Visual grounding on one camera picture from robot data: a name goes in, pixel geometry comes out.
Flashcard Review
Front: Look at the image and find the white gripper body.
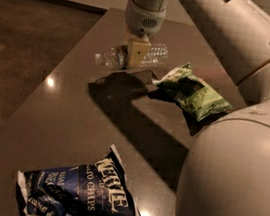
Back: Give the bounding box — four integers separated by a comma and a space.
125, 0, 165, 37

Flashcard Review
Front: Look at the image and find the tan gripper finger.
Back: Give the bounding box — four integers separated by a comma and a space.
127, 39, 151, 68

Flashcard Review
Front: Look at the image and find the clear plastic water bottle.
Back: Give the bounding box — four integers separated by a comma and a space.
94, 43, 169, 71

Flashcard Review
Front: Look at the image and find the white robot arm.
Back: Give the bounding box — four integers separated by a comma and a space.
126, 0, 270, 216

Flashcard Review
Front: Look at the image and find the green chip bag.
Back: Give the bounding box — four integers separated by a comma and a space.
152, 63, 232, 122

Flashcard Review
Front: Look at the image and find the blue Kettle chips bag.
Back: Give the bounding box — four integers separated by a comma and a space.
17, 146, 141, 216

